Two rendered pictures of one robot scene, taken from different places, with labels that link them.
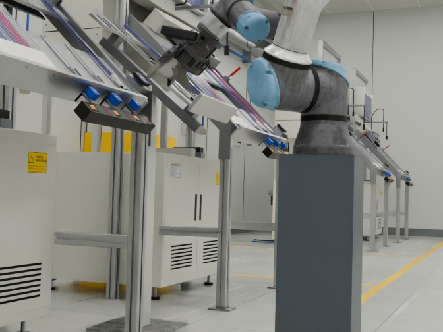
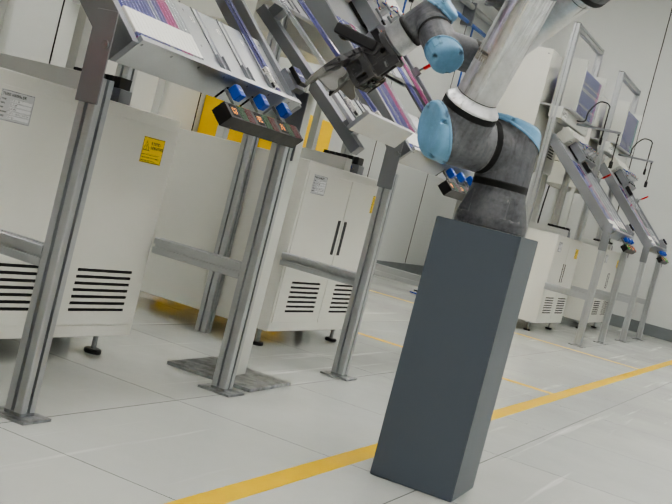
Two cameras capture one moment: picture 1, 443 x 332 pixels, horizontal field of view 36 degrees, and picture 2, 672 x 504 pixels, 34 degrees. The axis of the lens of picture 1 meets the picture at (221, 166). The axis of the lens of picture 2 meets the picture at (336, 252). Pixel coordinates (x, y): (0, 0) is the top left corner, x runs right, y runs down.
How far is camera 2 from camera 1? 0.60 m
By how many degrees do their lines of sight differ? 6
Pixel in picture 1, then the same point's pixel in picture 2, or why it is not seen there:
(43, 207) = (147, 205)
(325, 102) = (505, 167)
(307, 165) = (465, 236)
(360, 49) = (643, 40)
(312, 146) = (477, 215)
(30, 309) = (108, 323)
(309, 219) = (453, 298)
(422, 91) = not seen: outside the picture
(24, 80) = (164, 69)
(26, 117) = not seen: hidden behind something
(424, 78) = not seen: outside the picture
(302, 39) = (492, 92)
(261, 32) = (451, 64)
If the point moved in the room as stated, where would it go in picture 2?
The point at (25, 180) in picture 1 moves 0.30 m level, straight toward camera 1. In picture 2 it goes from (134, 170) to (139, 175)
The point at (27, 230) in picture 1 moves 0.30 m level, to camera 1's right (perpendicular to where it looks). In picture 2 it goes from (124, 230) to (243, 261)
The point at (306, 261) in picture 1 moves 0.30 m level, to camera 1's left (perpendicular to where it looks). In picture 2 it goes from (438, 345) to (294, 307)
